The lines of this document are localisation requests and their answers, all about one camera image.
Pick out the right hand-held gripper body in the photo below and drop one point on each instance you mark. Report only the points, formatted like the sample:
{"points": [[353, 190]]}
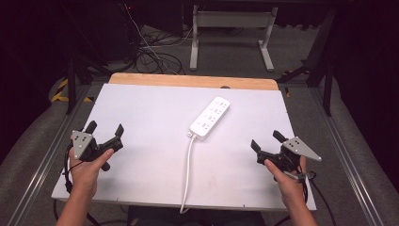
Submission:
{"points": [[297, 148]]}

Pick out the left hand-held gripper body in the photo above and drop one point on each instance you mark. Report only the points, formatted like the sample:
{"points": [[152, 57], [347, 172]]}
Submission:
{"points": [[82, 143]]}

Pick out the person's left hand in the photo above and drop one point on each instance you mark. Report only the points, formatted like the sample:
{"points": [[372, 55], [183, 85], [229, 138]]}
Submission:
{"points": [[84, 175]]}

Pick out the person's right hand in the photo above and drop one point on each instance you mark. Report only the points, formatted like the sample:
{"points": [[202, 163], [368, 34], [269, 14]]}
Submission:
{"points": [[288, 185]]}

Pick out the yellow black floor tape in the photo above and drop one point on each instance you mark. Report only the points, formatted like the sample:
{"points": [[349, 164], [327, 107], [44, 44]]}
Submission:
{"points": [[61, 93]]}

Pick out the black metal stand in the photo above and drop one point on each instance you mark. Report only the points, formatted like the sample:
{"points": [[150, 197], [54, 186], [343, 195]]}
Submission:
{"points": [[72, 83], [326, 78]]}

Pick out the white table board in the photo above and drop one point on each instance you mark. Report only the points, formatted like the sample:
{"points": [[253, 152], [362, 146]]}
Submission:
{"points": [[156, 163]]}

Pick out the white power strip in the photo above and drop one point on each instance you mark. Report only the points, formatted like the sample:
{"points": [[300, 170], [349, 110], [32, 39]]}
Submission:
{"points": [[209, 118]]}

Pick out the person's dark clothing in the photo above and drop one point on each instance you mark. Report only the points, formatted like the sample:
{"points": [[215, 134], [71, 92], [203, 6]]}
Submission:
{"points": [[194, 219]]}

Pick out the black equipment case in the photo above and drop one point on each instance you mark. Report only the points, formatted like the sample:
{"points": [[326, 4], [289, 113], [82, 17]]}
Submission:
{"points": [[116, 29]]}

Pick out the aluminium floor rail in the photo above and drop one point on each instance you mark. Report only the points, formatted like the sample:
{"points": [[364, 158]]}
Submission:
{"points": [[348, 160], [47, 157]]}

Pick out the white metal desk frame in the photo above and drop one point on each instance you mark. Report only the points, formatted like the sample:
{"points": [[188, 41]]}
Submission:
{"points": [[231, 22]]}

